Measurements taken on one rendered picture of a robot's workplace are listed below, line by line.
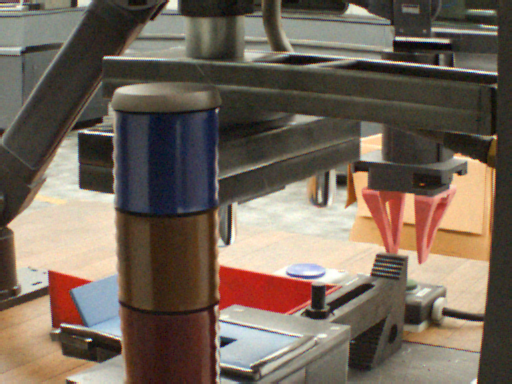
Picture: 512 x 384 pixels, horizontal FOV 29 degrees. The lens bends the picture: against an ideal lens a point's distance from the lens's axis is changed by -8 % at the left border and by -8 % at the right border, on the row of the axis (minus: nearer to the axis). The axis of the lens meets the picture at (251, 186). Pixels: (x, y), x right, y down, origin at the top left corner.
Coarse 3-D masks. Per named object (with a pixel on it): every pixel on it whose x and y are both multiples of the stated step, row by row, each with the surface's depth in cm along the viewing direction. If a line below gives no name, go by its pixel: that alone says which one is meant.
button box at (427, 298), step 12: (360, 276) 107; (420, 288) 102; (432, 288) 102; (444, 288) 102; (408, 300) 99; (420, 300) 98; (432, 300) 100; (444, 300) 100; (408, 312) 98; (420, 312) 98; (432, 312) 99; (444, 312) 100; (456, 312) 99; (468, 312) 99; (408, 324) 99; (420, 324) 99
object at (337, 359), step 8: (344, 344) 75; (328, 352) 73; (336, 352) 74; (344, 352) 75; (320, 360) 72; (328, 360) 73; (336, 360) 74; (344, 360) 76; (304, 368) 70; (312, 368) 71; (320, 368) 72; (328, 368) 73; (336, 368) 75; (344, 368) 76; (296, 376) 69; (304, 376) 70; (312, 376) 72; (320, 376) 73; (328, 376) 74; (336, 376) 75; (344, 376) 76
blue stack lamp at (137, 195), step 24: (120, 120) 36; (144, 120) 36; (168, 120) 35; (192, 120) 36; (216, 120) 37; (120, 144) 36; (144, 144) 36; (168, 144) 36; (192, 144) 36; (216, 144) 37; (120, 168) 37; (144, 168) 36; (168, 168) 36; (192, 168) 36; (216, 168) 37; (120, 192) 37; (144, 192) 36; (168, 192) 36; (192, 192) 36; (216, 192) 37
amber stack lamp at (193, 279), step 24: (120, 216) 37; (144, 216) 36; (168, 216) 36; (192, 216) 36; (216, 216) 38; (120, 240) 37; (144, 240) 36; (168, 240) 36; (192, 240) 37; (216, 240) 38; (120, 264) 38; (144, 264) 37; (168, 264) 36; (192, 264) 37; (216, 264) 38; (120, 288) 38; (144, 288) 37; (168, 288) 37; (192, 288) 37; (216, 288) 38
